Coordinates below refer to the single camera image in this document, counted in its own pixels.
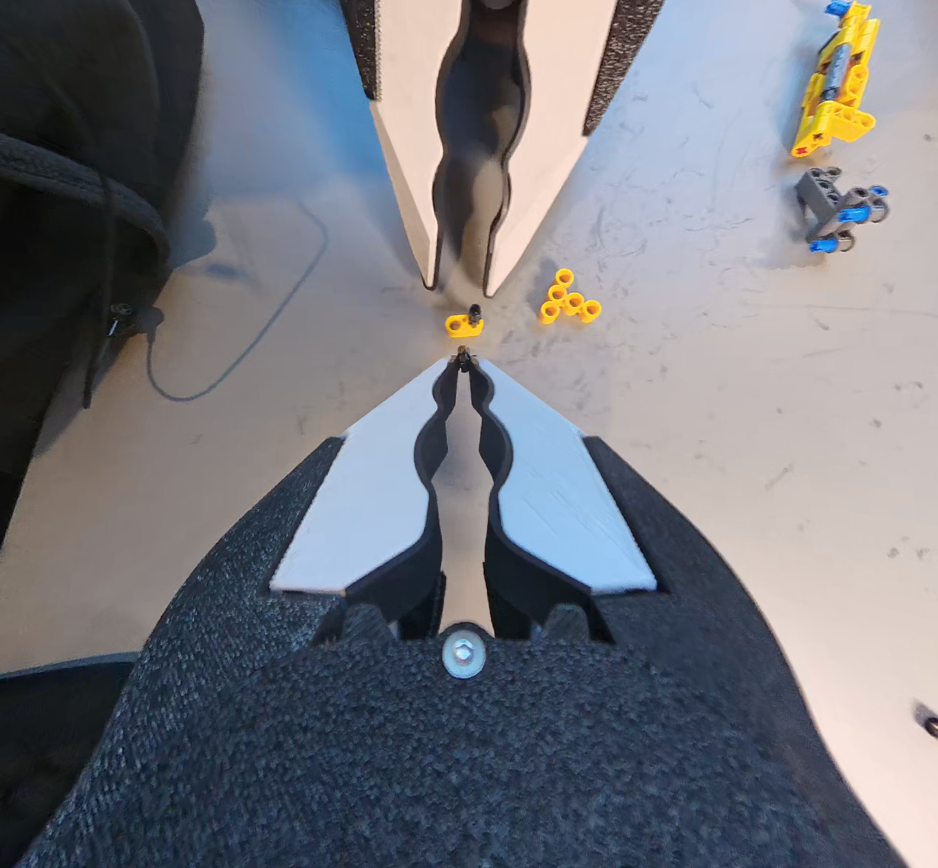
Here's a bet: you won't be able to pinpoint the yellow beam assembly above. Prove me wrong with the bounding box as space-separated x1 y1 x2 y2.
790 0 880 159

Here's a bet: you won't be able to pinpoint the yellow multi-ring connector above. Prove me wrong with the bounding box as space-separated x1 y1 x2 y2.
538 268 603 326

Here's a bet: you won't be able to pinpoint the grey angled beam assembly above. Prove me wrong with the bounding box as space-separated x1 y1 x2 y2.
795 166 891 255

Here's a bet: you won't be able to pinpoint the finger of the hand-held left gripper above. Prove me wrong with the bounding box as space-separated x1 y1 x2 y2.
482 0 631 299
368 0 471 292

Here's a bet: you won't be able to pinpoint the thin grey cable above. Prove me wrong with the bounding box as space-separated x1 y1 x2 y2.
147 201 328 403

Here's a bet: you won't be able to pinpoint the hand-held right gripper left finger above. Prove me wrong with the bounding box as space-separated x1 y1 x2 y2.
269 357 459 598

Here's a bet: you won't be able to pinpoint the person's torso black hoodie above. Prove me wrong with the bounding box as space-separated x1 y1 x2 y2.
0 0 206 539

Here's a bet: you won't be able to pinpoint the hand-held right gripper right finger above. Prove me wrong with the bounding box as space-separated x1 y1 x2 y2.
469 357 658 596

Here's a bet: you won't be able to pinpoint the small grey connector blue pins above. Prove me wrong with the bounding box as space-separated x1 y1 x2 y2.
843 186 891 224

